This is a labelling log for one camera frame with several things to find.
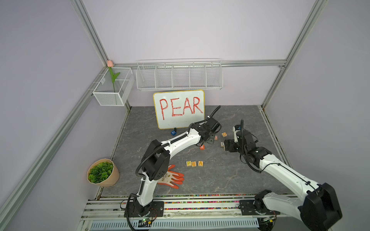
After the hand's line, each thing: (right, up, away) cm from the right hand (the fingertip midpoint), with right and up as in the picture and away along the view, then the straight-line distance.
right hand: (230, 140), depth 85 cm
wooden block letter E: (-22, -16, +4) cm, 27 cm away
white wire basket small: (-72, +33, +4) cm, 79 cm away
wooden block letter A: (-18, -15, +4) cm, 24 cm away
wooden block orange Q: (0, +2, +17) cm, 17 cm away
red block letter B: (-16, -7, +11) cm, 21 cm away
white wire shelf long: (-31, +43, +11) cm, 54 cm away
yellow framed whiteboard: (-32, +19, +14) cm, 40 cm away
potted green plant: (-70, -16, -10) cm, 73 cm away
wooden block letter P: (-25, -15, +4) cm, 30 cm away
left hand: (-13, +1, +3) cm, 13 cm away
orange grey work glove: (-35, -22, -3) cm, 41 cm away
